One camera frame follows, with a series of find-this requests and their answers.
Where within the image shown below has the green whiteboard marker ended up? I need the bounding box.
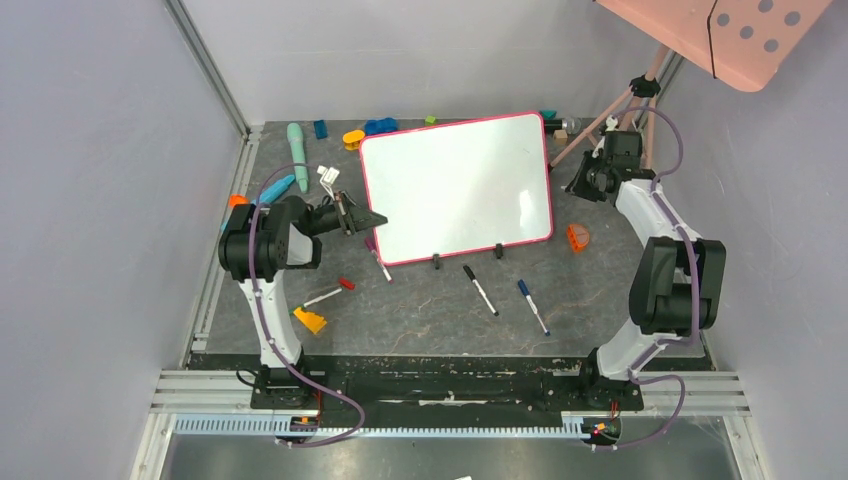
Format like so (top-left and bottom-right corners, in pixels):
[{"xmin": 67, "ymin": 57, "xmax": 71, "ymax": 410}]
[{"xmin": 293, "ymin": 286, "xmax": 345, "ymax": 310}]

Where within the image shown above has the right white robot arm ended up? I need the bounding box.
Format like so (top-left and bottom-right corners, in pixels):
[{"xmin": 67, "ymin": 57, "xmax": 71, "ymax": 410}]
[{"xmin": 565, "ymin": 131, "xmax": 727, "ymax": 408}]

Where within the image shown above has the yellow toy ring block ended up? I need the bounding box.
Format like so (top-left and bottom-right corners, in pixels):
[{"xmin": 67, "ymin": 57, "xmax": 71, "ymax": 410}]
[{"xmin": 342, "ymin": 129, "xmax": 366, "ymax": 151}]

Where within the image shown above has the orange semicircle toy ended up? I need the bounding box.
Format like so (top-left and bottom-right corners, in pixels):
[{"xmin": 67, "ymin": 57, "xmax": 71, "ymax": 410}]
[{"xmin": 566, "ymin": 224, "xmax": 590, "ymax": 253}]

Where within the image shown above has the blue toy car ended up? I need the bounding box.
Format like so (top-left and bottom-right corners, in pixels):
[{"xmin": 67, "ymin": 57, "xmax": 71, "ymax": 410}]
[{"xmin": 363, "ymin": 117, "xmax": 399, "ymax": 136}]

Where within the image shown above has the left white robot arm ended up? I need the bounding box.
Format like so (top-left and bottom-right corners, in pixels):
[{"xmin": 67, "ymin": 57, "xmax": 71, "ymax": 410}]
[{"xmin": 217, "ymin": 191, "xmax": 388, "ymax": 408}]

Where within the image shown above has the blue whiteboard marker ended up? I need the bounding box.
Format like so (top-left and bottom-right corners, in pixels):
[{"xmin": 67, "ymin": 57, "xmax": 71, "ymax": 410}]
[{"xmin": 517, "ymin": 279, "xmax": 551, "ymax": 336}]

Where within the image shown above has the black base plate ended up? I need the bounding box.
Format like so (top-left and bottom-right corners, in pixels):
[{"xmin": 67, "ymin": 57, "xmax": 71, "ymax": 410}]
[{"xmin": 250, "ymin": 355, "xmax": 644, "ymax": 428}]

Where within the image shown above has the yellow orange plastic block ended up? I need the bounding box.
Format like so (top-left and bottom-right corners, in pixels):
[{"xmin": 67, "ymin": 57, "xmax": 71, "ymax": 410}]
[{"xmin": 293, "ymin": 307, "xmax": 327, "ymax": 335}]

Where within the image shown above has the purple whiteboard marker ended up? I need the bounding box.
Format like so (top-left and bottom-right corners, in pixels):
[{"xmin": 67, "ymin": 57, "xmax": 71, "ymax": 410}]
[{"xmin": 364, "ymin": 236, "xmax": 393, "ymax": 284}]

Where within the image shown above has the small orange toy piece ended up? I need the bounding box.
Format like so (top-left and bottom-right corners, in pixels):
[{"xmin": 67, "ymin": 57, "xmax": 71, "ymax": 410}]
[{"xmin": 228, "ymin": 194, "xmax": 250, "ymax": 209}]

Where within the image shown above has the wooden small block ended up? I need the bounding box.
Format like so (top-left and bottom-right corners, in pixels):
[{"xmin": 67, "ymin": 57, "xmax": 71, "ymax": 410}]
[{"xmin": 553, "ymin": 130, "xmax": 569, "ymax": 146}]

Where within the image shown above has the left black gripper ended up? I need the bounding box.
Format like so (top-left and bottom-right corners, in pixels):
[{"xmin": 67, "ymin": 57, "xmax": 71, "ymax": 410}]
[{"xmin": 306, "ymin": 190, "xmax": 387, "ymax": 236}]

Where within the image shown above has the large mint toy crayon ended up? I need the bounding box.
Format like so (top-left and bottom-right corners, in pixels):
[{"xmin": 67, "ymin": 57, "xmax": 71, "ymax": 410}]
[{"xmin": 286, "ymin": 123, "xmax": 309, "ymax": 193}]

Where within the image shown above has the pink framed whiteboard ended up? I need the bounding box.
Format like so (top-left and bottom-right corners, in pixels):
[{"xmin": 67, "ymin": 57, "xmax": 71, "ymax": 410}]
[{"xmin": 359, "ymin": 112, "xmax": 554, "ymax": 266}]

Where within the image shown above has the pink perforated panel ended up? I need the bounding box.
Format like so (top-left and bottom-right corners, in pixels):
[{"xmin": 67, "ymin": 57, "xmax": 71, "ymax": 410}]
[{"xmin": 600, "ymin": 0, "xmax": 832, "ymax": 93}]

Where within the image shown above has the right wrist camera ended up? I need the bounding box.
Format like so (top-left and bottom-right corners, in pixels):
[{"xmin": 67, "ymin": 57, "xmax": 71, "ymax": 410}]
[{"xmin": 599, "ymin": 115, "xmax": 622, "ymax": 138}]

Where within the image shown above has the white slotted cable duct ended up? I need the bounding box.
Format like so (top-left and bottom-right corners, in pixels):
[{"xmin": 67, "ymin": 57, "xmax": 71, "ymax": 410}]
[{"xmin": 173, "ymin": 413, "xmax": 590, "ymax": 440}]

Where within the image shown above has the large blue toy crayon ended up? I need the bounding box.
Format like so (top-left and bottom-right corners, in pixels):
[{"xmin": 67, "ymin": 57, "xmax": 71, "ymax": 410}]
[{"xmin": 249, "ymin": 174, "xmax": 296, "ymax": 207}]

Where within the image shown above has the black whiteboard marker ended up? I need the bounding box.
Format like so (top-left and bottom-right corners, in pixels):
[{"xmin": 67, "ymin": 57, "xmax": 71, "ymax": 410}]
[{"xmin": 463, "ymin": 265, "xmax": 499, "ymax": 317}]

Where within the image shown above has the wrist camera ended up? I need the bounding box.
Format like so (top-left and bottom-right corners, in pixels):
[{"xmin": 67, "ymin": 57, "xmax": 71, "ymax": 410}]
[
  {"xmin": 599, "ymin": 115, "xmax": 622, "ymax": 138},
  {"xmin": 316, "ymin": 165, "xmax": 340, "ymax": 198}
]

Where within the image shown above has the dark blue small block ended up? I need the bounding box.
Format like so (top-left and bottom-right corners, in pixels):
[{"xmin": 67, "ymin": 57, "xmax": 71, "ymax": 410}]
[{"xmin": 313, "ymin": 120, "xmax": 328, "ymax": 139}]

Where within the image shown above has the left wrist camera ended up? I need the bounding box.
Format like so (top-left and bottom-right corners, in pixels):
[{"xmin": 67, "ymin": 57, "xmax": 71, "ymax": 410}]
[{"xmin": 316, "ymin": 165, "xmax": 340, "ymax": 198}]

